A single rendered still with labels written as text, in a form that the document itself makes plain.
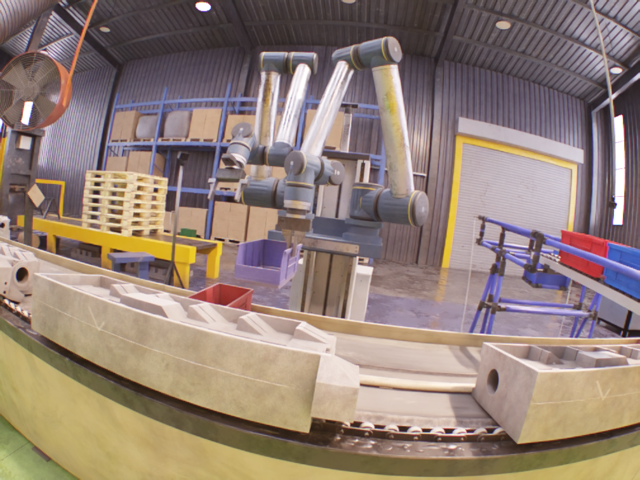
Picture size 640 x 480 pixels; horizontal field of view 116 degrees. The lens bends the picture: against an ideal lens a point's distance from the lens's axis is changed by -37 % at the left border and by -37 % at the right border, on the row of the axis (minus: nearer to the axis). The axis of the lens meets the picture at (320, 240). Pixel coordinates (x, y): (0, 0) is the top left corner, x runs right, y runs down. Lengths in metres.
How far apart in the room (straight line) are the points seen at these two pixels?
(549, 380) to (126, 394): 1.10
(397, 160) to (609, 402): 1.41
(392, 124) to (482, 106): 11.08
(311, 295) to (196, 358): 1.67
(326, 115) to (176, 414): 1.35
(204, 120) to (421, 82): 7.88
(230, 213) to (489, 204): 8.97
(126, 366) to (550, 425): 1.11
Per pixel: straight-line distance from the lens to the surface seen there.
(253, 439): 0.81
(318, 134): 1.50
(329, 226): 2.11
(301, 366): 0.69
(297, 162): 1.19
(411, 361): 1.34
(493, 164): 12.12
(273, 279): 1.13
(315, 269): 2.31
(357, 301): 2.38
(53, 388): 1.31
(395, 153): 1.67
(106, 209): 5.58
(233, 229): 10.31
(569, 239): 1.37
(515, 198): 12.38
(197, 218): 10.90
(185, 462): 1.00
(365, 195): 1.85
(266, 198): 1.98
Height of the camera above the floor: 1.29
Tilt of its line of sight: 5 degrees down
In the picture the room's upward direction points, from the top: 7 degrees clockwise
